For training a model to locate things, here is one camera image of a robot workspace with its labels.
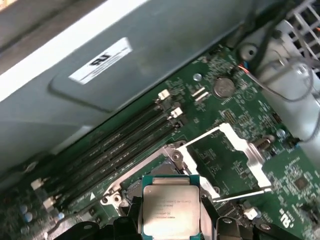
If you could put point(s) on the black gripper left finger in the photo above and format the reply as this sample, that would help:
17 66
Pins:
135 220

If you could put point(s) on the metal socket cover frame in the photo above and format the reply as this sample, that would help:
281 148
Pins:
253 156

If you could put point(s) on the white UL sticker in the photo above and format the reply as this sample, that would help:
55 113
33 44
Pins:
100 62

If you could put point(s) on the silver coin battery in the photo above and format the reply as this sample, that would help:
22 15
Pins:
224 87

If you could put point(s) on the thin metal locking lever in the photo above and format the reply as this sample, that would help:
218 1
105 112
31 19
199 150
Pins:
242 195

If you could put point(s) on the black PC case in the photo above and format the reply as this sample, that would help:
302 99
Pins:
150 37

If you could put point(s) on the green motherboard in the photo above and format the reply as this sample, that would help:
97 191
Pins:
287 172

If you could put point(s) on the silver board screw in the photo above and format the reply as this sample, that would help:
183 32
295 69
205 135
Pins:
197 76
281 132

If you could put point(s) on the black CPU socket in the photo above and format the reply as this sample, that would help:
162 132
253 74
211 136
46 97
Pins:
163 167

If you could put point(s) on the white board connector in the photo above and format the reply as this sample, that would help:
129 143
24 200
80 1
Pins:
250 213

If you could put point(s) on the silver metal drive cage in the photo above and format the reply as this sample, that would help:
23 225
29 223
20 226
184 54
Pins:
297 80

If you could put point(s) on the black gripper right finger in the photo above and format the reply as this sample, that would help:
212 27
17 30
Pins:
208 220

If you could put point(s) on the silver topped CPU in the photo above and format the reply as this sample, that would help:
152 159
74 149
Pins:
170 205

